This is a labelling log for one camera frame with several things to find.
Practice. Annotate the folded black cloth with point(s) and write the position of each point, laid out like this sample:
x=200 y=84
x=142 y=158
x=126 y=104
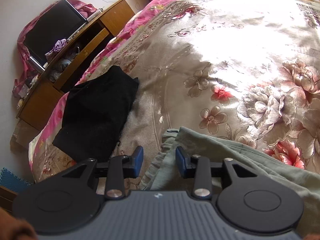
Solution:
x=97 y=110

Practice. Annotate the purple cloth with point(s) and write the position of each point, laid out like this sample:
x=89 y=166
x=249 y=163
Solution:
x=58 y=46

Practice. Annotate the black flat screen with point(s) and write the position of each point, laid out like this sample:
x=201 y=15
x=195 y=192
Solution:
x=52 y=27

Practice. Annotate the cardboard piece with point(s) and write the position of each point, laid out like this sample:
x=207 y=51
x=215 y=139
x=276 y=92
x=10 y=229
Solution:
x=25 y=137

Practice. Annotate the white tube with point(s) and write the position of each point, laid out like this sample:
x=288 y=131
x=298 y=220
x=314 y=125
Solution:
x=95 y=14

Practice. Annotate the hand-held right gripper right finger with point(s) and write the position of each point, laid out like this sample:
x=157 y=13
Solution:
x=180 y=162

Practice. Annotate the blue mat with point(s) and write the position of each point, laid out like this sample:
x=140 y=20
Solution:
x=12 y=180

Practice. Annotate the pink shiny cloth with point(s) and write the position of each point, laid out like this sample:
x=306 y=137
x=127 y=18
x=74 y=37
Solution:
x=85 y=8

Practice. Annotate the wooden desk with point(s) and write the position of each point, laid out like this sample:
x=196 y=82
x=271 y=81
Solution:
x=117 y=17

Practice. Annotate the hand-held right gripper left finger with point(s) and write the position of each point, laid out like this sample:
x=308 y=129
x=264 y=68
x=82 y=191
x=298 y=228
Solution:
x=138 y=160

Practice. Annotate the grey round pot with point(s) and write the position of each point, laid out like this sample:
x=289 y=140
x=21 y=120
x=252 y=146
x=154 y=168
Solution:
x=61 y=65

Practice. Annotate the bed with floral cover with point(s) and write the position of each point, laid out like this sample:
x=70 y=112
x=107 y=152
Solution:
x=212 y=42

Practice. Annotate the green pants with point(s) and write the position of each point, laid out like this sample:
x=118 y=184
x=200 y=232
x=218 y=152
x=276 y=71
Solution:
x=250 y=160

